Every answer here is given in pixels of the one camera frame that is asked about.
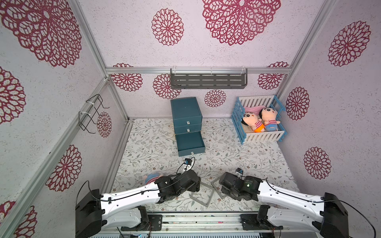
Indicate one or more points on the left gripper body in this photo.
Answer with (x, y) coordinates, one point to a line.
(195, 188)

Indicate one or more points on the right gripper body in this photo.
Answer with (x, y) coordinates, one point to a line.
(224, 181)

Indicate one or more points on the grey brooch box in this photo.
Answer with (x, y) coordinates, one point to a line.
(204, 195)
(218, 188)

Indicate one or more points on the teal drawer cabinet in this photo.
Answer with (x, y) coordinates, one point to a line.
(187, 122)

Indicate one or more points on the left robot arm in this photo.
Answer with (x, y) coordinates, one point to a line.
(98, 210)

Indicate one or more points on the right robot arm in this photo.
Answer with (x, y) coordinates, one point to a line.
(282, 208)

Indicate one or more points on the large plush doll head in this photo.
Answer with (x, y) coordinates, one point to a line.
(152, 177)

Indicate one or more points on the plush doll orange pants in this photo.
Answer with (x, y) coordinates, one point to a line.
(253, 121)

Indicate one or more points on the plush doll blue pants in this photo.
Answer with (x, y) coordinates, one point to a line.
(268, 116)

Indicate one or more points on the blue white toy crib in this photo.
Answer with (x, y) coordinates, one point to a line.
(255, 104)

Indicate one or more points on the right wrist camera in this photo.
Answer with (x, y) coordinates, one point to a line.
(239, 173)

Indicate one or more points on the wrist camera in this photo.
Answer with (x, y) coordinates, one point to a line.
(188, 164)
(239, 173)

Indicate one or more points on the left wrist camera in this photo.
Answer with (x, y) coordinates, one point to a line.
(188, 164)

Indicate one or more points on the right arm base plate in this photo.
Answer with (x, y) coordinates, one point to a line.
(250, 222)

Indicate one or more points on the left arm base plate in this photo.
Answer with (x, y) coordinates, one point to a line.
(153, 223)

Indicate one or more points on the grey wall shelf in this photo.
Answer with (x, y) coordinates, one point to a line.
(208, 80)

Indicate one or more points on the black wire rack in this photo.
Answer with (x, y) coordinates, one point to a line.
(86, 117)

